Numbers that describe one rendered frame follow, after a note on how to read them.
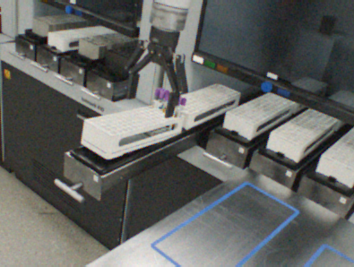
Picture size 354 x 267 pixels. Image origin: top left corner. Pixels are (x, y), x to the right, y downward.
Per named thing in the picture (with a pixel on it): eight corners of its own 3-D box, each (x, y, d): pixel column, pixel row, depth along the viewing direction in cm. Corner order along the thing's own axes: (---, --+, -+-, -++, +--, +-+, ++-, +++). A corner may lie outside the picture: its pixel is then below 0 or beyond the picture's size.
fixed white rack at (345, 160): (348, 142, 138) (355, 125, 135) (379, 156, 133) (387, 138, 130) (313, 175, 116) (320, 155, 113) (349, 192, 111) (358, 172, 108)
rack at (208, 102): (213, 99, 153) (217, 82, 150) (237, 109, 148) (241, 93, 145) (160, 120, 131) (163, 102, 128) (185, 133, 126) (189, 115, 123)
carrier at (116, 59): (130, 73, 158) (132, 58, 155) (126, 74, 156) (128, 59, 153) (108, 64, 164) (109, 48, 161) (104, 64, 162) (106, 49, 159)
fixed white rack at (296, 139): (305, 124, 146) (310, 107, 143) (332, 136, 141) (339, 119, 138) (263, 150, 124) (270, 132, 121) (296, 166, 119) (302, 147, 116)
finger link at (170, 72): (166, 53, 111) (169, 51, 110) (181, 93, 110) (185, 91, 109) (156, 54, 108) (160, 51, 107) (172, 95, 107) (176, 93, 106)
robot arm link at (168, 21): (174, 9, 99) (168, 34, 101) (195, 10, 106) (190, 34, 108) (144, -1, 103) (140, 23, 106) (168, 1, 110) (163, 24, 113)
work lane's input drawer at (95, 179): (211, 112, 160) (216, 90, 156) (243, 126, 153) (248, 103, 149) (48, 182, 107) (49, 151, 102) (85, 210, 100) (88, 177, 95)
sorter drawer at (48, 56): (147, 42, 226) (149, 26, 222) (167, 50, 219) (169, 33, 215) (27, 64, 173) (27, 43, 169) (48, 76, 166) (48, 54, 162)
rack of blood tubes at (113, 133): (155, 123, 130) (159, 103, 127) (181, 135, 125) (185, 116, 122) (79, 142, 106) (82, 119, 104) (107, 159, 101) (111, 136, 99)
